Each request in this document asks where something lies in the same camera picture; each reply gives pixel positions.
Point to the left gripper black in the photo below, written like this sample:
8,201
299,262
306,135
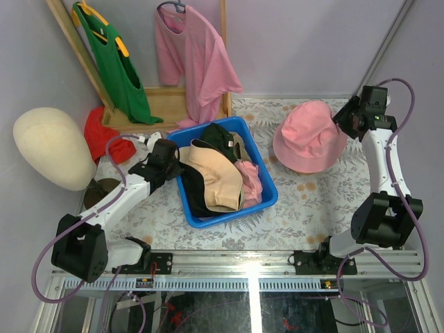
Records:
173,166

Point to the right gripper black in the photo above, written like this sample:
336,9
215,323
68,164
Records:
340,116

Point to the pink bucket hat strawberry logo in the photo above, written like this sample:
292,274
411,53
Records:
308,139

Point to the beige bucket hat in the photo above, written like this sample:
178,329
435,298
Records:
222,182

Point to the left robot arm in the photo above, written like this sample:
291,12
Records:
82,245

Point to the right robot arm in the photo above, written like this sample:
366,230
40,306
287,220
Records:
387,217

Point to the black hat in bin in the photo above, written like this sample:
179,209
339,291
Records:
222,140

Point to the wooden clothes rack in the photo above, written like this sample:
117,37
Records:
167,102

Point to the red cloth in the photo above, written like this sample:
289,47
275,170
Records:
97,136

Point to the dark mannequin base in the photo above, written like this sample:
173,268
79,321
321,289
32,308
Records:
97,190

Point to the pink cloth in bin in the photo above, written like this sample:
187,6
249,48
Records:
252,185

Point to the green tank top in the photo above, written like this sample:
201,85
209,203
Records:
116,69

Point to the floral table mat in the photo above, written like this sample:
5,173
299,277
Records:
309,207

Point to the cream foam mannequin head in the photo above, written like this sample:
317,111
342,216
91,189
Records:
53,144

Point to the pink t-shirt on hanger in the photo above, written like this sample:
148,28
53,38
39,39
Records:
189,48

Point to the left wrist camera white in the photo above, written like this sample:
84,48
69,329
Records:
150,141

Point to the aluminium rail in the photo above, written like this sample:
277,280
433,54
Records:
214,270

